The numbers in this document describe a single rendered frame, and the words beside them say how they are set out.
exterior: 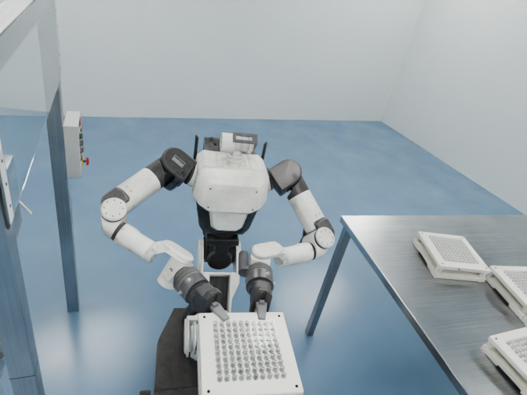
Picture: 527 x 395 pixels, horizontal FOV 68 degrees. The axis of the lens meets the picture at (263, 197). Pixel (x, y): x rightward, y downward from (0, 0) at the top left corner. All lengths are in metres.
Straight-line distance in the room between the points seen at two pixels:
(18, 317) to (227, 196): 0.71
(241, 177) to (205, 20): 3.63
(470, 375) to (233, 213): 0.98
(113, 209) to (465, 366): 1.27
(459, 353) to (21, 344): 1.37
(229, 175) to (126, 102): 3.65
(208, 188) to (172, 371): 1.04
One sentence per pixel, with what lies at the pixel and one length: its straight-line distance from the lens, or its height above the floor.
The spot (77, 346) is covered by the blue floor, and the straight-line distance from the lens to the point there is 2.44.
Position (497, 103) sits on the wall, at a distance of 5.50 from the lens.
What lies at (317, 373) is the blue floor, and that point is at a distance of 2.45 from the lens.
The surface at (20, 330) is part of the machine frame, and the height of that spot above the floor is 1.04.
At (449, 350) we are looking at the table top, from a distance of 1.62.
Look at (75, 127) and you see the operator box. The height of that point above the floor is 1.15.
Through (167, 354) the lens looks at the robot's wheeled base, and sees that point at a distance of 2.16.
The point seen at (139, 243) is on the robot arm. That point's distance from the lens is 1.27.
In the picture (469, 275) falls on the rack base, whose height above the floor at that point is 0.90.
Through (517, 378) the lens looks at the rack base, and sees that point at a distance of 1.66.
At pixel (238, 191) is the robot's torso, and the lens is 1.39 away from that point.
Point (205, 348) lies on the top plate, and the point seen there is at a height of 1.06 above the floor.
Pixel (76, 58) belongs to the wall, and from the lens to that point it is 4.76.
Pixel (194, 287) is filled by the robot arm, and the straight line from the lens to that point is 1.18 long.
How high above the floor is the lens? 1.93
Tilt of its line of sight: 31 degrees down
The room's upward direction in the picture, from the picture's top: 13 degrees clockwise
